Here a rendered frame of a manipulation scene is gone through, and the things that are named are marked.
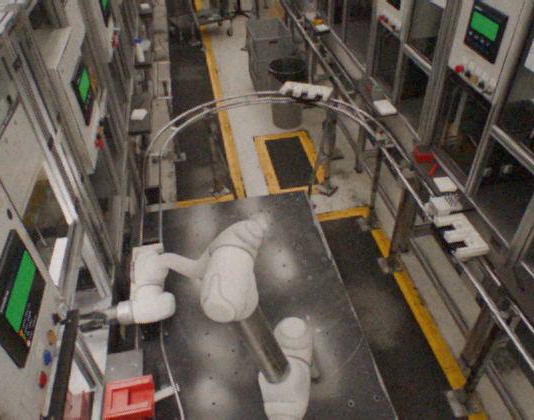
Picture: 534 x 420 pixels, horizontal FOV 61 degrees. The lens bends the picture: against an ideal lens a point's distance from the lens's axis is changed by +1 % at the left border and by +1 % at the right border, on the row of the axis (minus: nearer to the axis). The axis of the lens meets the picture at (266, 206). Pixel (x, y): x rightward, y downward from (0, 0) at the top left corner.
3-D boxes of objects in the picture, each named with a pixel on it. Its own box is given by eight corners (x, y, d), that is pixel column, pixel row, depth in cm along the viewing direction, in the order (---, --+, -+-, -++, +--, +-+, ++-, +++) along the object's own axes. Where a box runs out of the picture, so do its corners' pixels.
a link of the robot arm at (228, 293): (316, 377, 177) (311, 435, 161) (276, 377, 182) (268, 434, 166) (250, 238, 131) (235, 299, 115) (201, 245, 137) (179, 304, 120)
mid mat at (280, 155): (334, 191, 385) (334, 189, 384) (271, 200, 379) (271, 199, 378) (305, 130, 459) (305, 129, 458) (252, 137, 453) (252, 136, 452)
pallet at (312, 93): (280, 101, 344) (279, 88, 338) (286, 92, 354) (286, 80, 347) (326, 108, 333) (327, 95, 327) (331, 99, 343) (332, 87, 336)
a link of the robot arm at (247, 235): (210, 231, 150) (200, 261, 140) (244, 203, 139) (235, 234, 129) (241, 252, 154) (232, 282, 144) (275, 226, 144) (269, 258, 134)
